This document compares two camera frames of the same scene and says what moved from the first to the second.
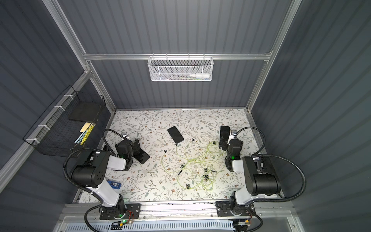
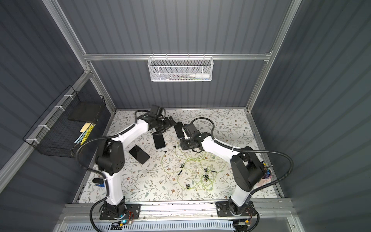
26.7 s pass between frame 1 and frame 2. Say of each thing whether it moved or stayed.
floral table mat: stayed
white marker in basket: stayed
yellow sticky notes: stayed
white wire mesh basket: stayed
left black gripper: moved
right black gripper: moved
